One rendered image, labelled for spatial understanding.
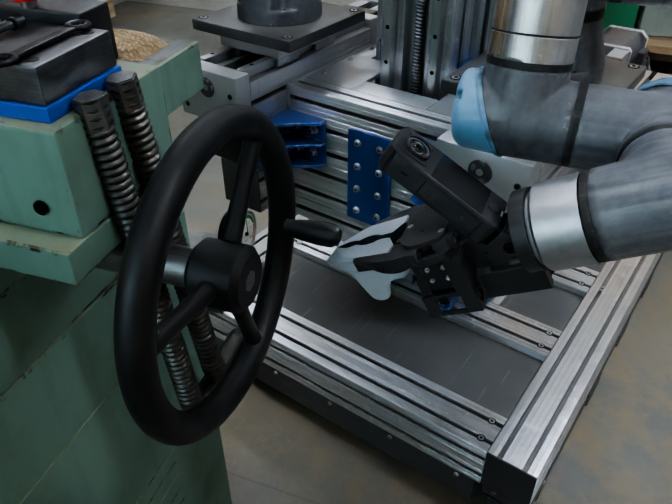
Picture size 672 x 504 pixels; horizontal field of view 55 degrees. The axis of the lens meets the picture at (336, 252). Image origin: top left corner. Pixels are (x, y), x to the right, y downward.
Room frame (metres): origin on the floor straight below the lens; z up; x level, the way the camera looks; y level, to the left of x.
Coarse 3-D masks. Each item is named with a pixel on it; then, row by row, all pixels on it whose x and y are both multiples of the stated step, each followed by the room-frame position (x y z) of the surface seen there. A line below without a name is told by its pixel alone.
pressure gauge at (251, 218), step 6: (246, 216) 0.73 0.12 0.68; (252, 216) 0.74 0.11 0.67; (222, 222) 0.71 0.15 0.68; (252, 222) 0.74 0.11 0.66; (222, 228) 0.70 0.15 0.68; (246, 228) 0.72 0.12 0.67; (252, 228) 0.74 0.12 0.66; (252, 234) 0.74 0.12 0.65; (246, 240) 0.72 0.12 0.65; (252, 240) 0.73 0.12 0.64
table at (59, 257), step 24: (168, 48) 0.75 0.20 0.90; (192, 48) 0.77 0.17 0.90; (168, 72) 0.71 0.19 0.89; (192, 72) 0.76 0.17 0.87; (168, 96) 0.70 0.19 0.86; (192, 96) 0.75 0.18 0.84; (0, 240) 0.40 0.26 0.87; (24, 240) 0.40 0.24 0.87; (48, 240) 0.40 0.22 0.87; (72, 240) 0.40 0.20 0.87; (96, 240) 0.41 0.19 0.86; (120, 240) 0.44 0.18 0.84; (0, 264) 0.41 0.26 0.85; (24, 264) 0.40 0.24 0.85; (48, 264) 0.39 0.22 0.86; (72, 264) 0.39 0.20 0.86; (96, 264) 0.41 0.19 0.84
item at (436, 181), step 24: (408, 144) 0.48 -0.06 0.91; (384, 168) 0.47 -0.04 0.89; (408, 168) 0.47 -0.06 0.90; (432, 168) 0.47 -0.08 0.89; (456, 168) 0.49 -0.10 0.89; (432, 192) 0.46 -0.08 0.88; (456, 192) 0.46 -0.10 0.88; (480, 192) 0.47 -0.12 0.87; (456, 216) 0.45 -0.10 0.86; (480, 216) 0.44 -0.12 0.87; (480, 240) 0.44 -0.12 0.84
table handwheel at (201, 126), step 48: (192, 144) 0.41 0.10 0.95; (144, 192) 0.37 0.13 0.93; (240, 192) 0.47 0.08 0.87; (288, 192) 0.55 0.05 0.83; (144, 240) 0.34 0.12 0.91; (240, 240) 0.45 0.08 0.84; (288, 240) 0.54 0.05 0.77; (144, 288) 0.32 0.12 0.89; (192, 288) 0.41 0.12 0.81; (240, 288) 0.41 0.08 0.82; (144, 336) 0.31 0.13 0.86; (144, 384) 0.30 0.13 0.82; (240, 384) 0.42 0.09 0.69; (144, 432) 0.31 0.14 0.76; (192, 432) 0.33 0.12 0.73
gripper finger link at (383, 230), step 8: (408, 216) 0.52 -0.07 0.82; (376, 224) 0.53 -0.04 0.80; (384, 224) 0.53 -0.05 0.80; (392, 224) 0.52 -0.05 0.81; (400, 224) 0.51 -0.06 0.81; (360, 232) 0.53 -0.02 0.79; (368, 232) 0.52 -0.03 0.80; (376, 232) 0.52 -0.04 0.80; (384, 232) 0.51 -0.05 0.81; (392, 232) 0.50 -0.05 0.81; (400, 232) 0.50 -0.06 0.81; (352, 240) 0.52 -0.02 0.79; (360, 240) 0.51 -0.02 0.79; (368, 240) 0.51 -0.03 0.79; (376, 240) 0.51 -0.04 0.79; (392, 240) 0.50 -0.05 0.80; (336, 248) 0.52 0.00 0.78
